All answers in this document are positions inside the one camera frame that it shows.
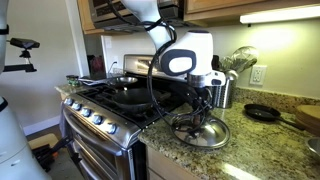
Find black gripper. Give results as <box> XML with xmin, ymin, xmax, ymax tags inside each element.
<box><xmin>176</xmin><ymin>81</ymin><xmax>213</xmax><ymax>126</ymax></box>

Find glass pot lid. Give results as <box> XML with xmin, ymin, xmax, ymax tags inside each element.
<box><xmin>170</xmin><ymin>114</ymin><xmax>232</xmax><ymax>150</ymax></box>

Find perforated steel utensil holder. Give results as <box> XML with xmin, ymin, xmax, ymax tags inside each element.
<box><xmin>211</xmin><ymin>74</ymin><xmax>236</xmax><ymax>110</ymax></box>

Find steel ladle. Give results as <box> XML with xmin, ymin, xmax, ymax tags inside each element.
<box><xmin>226</xmin><ymin>69</ymin><xmax>240</xmax><ymax>81</ymax></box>

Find wooden spatula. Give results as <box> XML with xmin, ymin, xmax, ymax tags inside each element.
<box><xmin>212</xmin><ymin>54</ymin><xmax>221</xmax><ymax>72</ymax></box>

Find kitchen base cabinet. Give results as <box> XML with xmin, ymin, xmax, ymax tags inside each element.
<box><xmin>145</xmin><ymin>144</ymin><xmax>202</xmax><ymax>180</ymax></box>

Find small black cast iron skillet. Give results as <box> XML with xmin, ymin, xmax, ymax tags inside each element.
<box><xmin>243</xmin><ymin>103</ymin><xmax>306</xmax><ymax>131</ymax></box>

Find stainless steel frying pan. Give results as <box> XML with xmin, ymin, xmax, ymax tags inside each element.
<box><xmin>79</xmin><ymin>75</ymin><xmax>140</xmax><ymax>90</ymax></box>

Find stainless steel gas range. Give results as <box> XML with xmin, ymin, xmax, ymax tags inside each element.
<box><xmin>59</xmin><ymin>53</ymin><xmax>195</xmax><ymax>180</ymax></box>

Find dark countertop appliance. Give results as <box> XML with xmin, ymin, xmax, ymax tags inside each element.
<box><xmin>87</xmin><ymin>54</ymin><xmax>105</xmax><ymax>77</ymax></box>

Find flat black countertop device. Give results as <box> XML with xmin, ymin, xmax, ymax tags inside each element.
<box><xmin>78</xmin><ymin>75</ymin><xmax>108</xmax><ymax>82</ymax></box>

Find wooden cutting board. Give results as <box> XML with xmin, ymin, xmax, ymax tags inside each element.
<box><xmin>294</xmin><ymin>104</ymin><xmax>320</xmax><ymax>136</ymax></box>

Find small metal bowl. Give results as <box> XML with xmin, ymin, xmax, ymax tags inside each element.
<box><xmin>305</xmin><ymin>137</ymin><xmax>320</xmax><ymax>161</ymax></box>

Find small dark jar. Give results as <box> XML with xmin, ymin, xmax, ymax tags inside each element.
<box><xmin>65</xmin><ymin>74</ymin><xmax>81</xmax><ymax>88</ymax></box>

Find under-cabinet light strip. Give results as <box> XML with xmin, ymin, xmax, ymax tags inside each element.
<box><xmin>239</xmin><ymin>3</ymin><xmax>320</xmax><ymax>25</ymax></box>

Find over-range microwave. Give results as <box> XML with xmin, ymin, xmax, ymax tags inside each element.
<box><xmin>88</xmin><ymin>0</ymin><xmax>186</xmax><ymax>32</ymax></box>

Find narrow wooden upper cabinet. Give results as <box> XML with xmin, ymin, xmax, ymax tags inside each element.
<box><xmin>77</xmin><ymin>0</ymin><xmax>101</xmax><ymax>36</ymax></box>

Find black floor stand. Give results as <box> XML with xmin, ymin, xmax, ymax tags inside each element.
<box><xmin>31</xmin><ymin>134</ymin><xmax>75</xmax><ymax>173</ymax></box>

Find tan floor mat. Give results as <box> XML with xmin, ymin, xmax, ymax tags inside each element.
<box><xmin>27</xmin><ymin>133</ymin><xmax>60</xmax><ymax>151</ymax></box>

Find black wok with handles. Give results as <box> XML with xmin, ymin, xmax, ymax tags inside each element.
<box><xmin>112</xmin><ymin>87</ymin><xmax>173</xmax><ymax>115</ymax></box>

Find white wall outlet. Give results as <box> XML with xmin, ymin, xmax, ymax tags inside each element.
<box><xmin>249</xmin><ymin>64</ymin><xmax>268</xmax><ymax>87</ymax></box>

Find wire whisk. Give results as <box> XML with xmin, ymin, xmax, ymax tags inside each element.
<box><xmin>219</xmin><ymin>45</ymin><xmax>260</xmax><ymax>76</ymax></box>

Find oven door handle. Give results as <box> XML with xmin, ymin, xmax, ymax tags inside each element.
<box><xmin>61</xmin><ymin>106</ymin><xmax>126</xmax><ymax>157</ymax></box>

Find black camera on mount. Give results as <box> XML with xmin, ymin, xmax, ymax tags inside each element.
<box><xmin>0</xmin><ymin>37</ymin><xmax>41</xmax><ymax>74</ymax></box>

